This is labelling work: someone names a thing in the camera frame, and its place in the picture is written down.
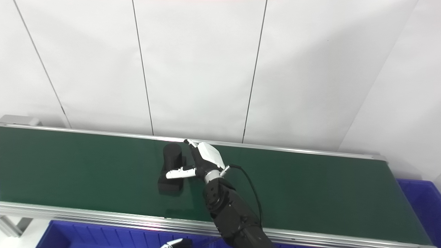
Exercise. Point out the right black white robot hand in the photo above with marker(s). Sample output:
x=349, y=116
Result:
x=208, y=156

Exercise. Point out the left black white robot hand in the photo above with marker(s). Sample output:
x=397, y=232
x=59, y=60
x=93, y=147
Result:
x=177, y=244

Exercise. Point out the black cylinder block part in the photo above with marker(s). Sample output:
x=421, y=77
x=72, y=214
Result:
x=172, y=156

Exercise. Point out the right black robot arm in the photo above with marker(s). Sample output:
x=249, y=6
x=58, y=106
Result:
x=231, y=213

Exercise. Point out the blue plastic bin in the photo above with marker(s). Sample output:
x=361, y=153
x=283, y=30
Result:
x=103, y=237
x=422, y=206

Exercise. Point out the green conveyor belt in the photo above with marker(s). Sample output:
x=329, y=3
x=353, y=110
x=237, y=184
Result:
x=86, y=172

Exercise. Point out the aluminium conveyor leg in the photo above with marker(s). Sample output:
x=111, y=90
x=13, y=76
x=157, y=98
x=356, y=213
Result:
x=15, y=225

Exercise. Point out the grey conveyor end cover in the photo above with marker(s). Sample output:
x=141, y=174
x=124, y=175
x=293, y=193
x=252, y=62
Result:
x=19, y=120

